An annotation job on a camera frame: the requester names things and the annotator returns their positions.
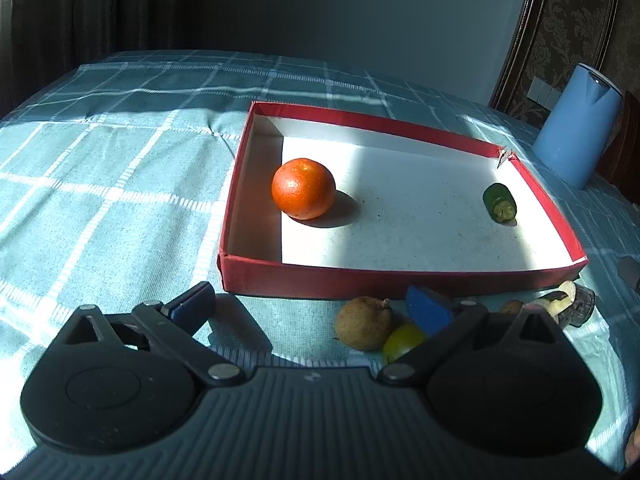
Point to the orange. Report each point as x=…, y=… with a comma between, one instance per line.
x=303, y=189

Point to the white wall switch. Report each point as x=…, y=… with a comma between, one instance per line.
x=544, y=91

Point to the green cucumber piece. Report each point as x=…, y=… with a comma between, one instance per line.
x=499, y=201

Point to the dark wooden wall frame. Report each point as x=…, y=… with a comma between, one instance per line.
x=530, y=25

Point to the dark sugarcane piece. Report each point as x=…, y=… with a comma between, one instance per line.
x=580, y=304

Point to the dark wooden chair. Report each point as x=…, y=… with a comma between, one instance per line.
x=622, y=150

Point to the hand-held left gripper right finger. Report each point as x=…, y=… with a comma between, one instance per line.
x=428, y=311

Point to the blue kettle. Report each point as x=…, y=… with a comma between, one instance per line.
x=575, y=125

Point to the dark curtain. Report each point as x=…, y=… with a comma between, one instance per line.
x=90, y=10

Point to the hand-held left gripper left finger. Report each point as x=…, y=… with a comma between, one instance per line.
x=194, y=302

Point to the green tomato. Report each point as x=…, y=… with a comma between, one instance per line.
x=401, y=342

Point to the red cardboard box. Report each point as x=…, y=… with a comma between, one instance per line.
x=400, y=210

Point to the blue checked tablecloth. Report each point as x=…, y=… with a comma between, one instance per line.
x=110, y=200

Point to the brown round fruit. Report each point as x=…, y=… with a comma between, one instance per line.
x=362, y=323

